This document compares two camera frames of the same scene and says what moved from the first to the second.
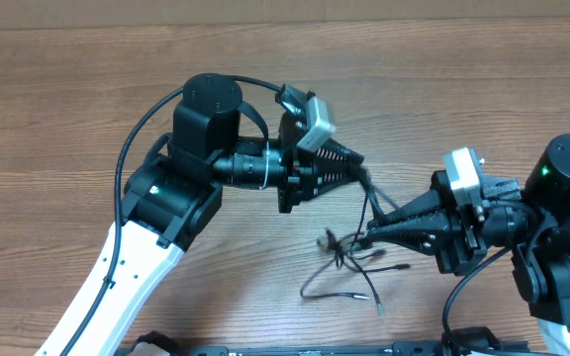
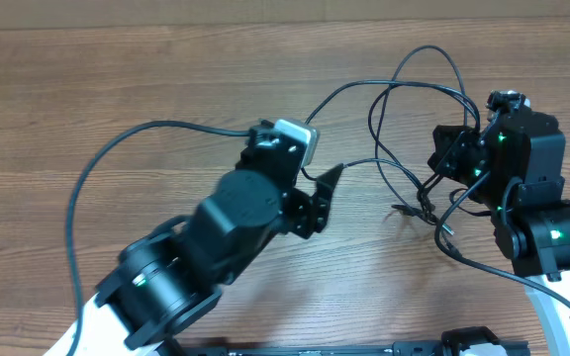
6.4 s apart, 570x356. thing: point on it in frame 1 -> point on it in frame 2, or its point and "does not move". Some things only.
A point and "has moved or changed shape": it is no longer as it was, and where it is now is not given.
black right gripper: (461, 251) -> (451, 143)
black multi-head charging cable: (352, 257) has moved or changed shape
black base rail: (168, 345) does not move
